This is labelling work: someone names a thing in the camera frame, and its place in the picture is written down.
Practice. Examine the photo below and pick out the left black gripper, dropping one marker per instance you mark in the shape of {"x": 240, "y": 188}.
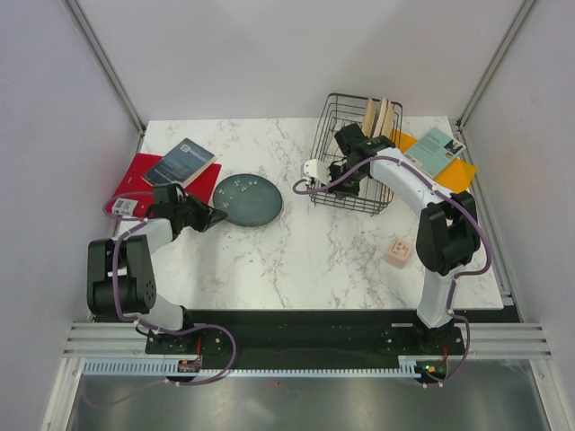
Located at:
{"x": 207, "y": 215}

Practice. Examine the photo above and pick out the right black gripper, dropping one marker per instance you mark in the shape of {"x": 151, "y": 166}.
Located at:
{"x": 338, "y": 191}

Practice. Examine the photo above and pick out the dark teal ceramic plate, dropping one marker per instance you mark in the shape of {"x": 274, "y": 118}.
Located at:
{"x": 248, "y": 199}

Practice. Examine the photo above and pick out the beige and blue plate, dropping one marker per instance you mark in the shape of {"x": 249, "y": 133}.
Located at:
{"x": 380, "y": 117}

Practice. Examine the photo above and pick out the beige bird plate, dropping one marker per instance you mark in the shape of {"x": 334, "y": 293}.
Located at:
{"x": 369, "y": 118}
{"x": 388, "y": 124}

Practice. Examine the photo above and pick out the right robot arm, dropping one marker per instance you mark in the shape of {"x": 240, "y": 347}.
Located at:
{"x": 446, "y": 237}

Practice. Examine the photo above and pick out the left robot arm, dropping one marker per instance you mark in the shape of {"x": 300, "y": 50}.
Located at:
{"x": 121, "y": 283}

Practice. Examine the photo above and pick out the dark blue book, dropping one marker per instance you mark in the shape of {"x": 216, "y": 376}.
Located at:
{"x": 183, "y": 164}

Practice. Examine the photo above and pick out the light teal paperback book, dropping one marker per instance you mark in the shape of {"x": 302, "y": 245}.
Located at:
{"x": 434, "y": 152}

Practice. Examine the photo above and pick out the red notebook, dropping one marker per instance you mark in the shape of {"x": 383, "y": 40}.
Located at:
{"x": 133, "y": 196}

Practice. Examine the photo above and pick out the pink cube power adapter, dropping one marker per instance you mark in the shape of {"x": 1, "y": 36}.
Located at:
{"x": 398, "y": 253}

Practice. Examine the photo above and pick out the orange translucent cutting mat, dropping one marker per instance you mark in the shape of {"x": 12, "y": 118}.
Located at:
{"x": 457, "y": 176}

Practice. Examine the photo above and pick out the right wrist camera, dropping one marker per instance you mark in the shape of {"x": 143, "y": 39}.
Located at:
{"x": 316, "y": 170}

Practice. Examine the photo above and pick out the black wire dish rack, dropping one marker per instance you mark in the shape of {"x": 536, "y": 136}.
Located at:
{"x": 340, "y": 110}

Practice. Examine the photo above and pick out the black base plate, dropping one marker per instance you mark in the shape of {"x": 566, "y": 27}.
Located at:
{"x": 316, "y": 338}

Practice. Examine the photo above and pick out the white slotted cable duct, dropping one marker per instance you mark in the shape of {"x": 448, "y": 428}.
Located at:
{"x": 164, "y": 367}

